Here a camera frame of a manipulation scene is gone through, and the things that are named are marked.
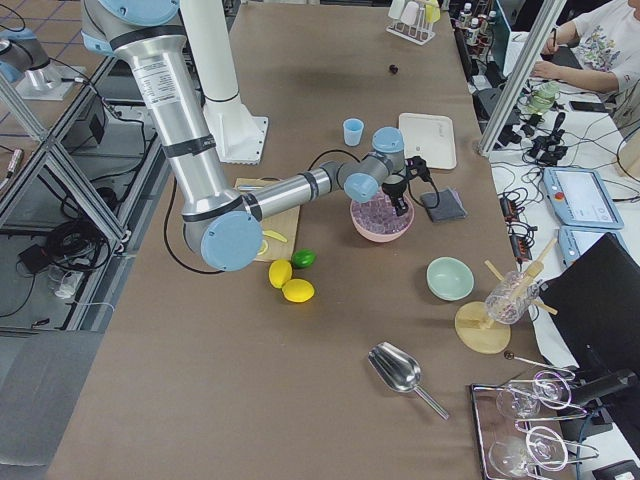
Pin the pink bowl of ice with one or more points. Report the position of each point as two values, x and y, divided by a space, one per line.
377 221

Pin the yellow plastic knife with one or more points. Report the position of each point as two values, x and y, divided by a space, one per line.
274 235

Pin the green lime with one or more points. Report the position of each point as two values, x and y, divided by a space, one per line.
303 258

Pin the teach pendant lower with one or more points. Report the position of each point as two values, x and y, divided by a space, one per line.
575 241

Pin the green ceramic bowl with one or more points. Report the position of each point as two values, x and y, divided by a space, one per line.
449 279

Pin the clear textured glass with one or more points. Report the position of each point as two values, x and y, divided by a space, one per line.
511 298

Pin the teach pendant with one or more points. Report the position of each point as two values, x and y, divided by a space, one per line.
575 241
580 198

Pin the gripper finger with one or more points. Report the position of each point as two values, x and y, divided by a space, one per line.
398 206
404 207

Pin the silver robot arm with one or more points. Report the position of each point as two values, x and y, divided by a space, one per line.
180 57

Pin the lemon slice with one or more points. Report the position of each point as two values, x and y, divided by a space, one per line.
263 249

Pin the yellow lemon near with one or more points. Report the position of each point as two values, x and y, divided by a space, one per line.
298 290

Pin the cream rabbit tray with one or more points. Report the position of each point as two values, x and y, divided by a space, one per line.
429 136

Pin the white wire cup rack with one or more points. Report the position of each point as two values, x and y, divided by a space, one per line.
414 20

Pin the black monitor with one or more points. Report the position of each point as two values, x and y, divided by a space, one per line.
597 303

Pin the wine glass upper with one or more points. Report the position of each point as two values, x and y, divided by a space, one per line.
524 399

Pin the wine glass lower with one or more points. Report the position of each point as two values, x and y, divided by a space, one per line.
539 452

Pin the yellow lemon far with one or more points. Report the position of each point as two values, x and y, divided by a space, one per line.
279 273

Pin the small blue cup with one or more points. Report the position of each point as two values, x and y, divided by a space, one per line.
352 131

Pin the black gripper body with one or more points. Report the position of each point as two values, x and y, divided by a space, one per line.
393 190

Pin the aluminium frame post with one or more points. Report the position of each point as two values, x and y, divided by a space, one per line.
536 40

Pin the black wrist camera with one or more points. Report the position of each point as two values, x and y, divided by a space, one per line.
417 168

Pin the yellow lemon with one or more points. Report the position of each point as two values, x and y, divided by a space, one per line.
279 273
298 290

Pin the teach pendant upper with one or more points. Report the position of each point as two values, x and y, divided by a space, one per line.
580 198

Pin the metal ice scoop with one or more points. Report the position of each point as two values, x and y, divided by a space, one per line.
402 373

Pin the wooden cutting board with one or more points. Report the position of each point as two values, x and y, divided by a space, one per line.
285 223

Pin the grey folded cloth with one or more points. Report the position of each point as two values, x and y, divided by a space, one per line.
445 205

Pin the wine glass rack tray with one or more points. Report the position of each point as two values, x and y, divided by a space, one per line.
517 426

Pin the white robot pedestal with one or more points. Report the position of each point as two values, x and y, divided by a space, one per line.
240 136

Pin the person in white shirt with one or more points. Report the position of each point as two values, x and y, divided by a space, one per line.
605 42

